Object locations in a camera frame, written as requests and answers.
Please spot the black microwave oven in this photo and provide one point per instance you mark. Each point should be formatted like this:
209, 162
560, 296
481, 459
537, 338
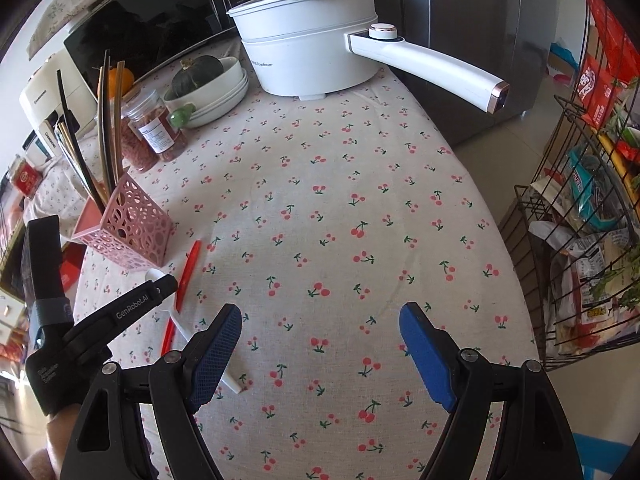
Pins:
150, 25

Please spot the grey refrigerator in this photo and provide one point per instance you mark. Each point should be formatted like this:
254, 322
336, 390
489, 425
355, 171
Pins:
475, 35

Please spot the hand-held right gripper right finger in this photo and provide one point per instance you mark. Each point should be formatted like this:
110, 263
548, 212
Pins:
425, 355

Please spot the light wooden chopstick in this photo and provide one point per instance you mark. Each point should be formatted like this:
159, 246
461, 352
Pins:
100, 120

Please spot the orange fruit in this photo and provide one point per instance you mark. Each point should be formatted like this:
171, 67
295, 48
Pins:
127, 80

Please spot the red plastic spoon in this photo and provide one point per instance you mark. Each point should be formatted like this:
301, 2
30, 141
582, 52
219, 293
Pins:
190, 265

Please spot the black chopstick with gold band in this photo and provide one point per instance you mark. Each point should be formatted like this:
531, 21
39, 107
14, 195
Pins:
76, 130

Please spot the blue plastic stool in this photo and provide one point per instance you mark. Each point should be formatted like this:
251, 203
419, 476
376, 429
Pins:
597, 460

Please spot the teal snack packet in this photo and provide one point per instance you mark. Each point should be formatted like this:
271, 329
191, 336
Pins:
595, 185

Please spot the white kitchen appliance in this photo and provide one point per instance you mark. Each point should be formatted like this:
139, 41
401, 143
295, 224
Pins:
45, 95

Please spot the dark green squash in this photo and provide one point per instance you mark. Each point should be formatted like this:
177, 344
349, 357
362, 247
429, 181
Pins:
197, 77

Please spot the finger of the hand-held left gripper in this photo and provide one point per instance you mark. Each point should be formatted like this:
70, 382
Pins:
165, 287

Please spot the white ceramic bowl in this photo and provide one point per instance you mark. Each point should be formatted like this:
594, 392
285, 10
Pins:
230, 77
235, 102

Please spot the plain black chopstick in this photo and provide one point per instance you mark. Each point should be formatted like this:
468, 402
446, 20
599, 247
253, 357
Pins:
106, 110

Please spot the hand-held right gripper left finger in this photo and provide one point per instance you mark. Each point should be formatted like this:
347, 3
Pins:
215, 355

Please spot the white electric cooking pot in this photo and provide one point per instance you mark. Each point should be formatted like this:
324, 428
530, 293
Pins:
300, 45

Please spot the orange and white snack packet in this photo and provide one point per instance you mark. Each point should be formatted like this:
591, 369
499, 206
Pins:
585, 305

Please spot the brown wooden chopstick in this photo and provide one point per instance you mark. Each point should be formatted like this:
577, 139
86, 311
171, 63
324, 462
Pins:
118, 120

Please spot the white and black box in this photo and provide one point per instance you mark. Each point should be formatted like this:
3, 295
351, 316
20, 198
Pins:
47, 142

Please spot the person's left forearm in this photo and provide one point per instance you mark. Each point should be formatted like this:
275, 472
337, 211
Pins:
57, 435

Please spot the cherry print tablecloth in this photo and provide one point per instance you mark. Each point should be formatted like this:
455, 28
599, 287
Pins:
325, 210

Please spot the small green ornament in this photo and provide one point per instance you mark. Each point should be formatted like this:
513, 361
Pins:
180, 117

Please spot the clear jar with white label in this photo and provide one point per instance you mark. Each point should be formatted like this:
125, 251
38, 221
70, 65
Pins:
160, 132

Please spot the red snack packet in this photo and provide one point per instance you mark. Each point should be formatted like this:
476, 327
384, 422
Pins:
602, 90

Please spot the pink perforated utensil holder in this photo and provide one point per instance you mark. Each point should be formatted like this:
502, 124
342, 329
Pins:
135, 220

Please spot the white plastic spoon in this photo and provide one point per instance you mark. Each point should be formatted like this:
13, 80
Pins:
236, 383

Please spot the red cardboard box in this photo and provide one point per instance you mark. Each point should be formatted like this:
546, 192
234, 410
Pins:
72, 270

